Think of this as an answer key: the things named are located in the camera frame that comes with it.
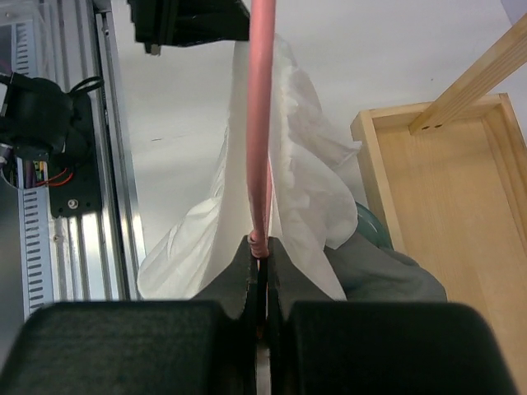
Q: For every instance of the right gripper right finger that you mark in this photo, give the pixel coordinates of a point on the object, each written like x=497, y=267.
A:
x=322, y=346

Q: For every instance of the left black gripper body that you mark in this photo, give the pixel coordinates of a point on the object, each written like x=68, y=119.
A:
x=187, y=23

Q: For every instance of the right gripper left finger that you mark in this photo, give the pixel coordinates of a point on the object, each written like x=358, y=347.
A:
x=205, y=345

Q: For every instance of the grey dress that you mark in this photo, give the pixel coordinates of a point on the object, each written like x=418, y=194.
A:
x=368, y=273

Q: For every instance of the pink hanger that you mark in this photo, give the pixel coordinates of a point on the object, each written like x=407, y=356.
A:
x=259, y=180

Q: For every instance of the white pleated blouse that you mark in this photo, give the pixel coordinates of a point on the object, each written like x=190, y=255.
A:
x=311, y=207

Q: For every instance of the teal plastic tray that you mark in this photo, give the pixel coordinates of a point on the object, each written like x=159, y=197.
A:
x=370, y=227

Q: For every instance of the wooden clothes rack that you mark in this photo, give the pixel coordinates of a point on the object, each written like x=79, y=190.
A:
x=448, y=180

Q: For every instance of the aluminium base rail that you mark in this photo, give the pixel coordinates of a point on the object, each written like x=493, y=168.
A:
x=96, y=256

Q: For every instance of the slotted cable duct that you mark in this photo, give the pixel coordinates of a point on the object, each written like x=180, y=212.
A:
x=36, y=270

